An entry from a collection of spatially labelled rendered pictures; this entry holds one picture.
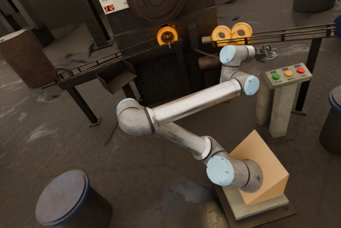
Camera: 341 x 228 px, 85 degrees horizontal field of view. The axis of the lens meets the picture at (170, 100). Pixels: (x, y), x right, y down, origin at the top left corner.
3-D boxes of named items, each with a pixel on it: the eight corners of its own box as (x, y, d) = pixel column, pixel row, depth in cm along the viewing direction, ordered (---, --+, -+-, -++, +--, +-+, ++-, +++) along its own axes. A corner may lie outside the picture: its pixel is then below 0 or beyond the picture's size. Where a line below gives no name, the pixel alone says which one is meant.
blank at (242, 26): (230, 24, 147) (229, 25, 145) (250, 20, 138) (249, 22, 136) (233, 42, 156) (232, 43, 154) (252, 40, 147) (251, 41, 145)
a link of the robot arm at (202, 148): (218, 173, 117) (110, 128, 82) (205, 156, 132) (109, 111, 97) (233, 155, 115) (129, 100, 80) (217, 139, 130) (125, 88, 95)
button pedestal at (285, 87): (258, 130, 160) (263, 70, 122) (285, 123, 158) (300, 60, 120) (267, 145, 148) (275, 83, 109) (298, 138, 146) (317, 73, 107)
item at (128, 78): (128, 129, 201) (95, 73, 156) (147, 115, 211) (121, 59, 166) (137, 138, 187) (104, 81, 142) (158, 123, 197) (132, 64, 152)
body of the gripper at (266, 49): (274, 57, 101) (258, 57, 97) (262, 62, 109) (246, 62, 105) (272, 43, 102) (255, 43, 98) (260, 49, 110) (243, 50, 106)
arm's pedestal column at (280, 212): (297, 214, 111) (299, 208, 106) (233, 234, 111) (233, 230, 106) (259, 157, 142) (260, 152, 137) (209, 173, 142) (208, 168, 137)
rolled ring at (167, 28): (175, 25, 161) (174, 24, 164) (155, 31, 162) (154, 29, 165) (179, 44, 173) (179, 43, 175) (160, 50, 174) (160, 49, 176)
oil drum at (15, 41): (37, 75, 392) (2, 34, 336) (62, 67, 387) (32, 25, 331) (22, 91, 346) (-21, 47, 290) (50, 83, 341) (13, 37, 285)
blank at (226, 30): (211, 27, 156) (210, 28, 154) (230, 24, 147) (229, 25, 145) (215, 43, 165) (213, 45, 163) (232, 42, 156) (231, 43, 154)
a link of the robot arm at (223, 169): (239, 194, 103) (215, 191, 95) (222, 172, 118) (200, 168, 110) (253, 171, 100) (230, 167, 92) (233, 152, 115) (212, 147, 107)
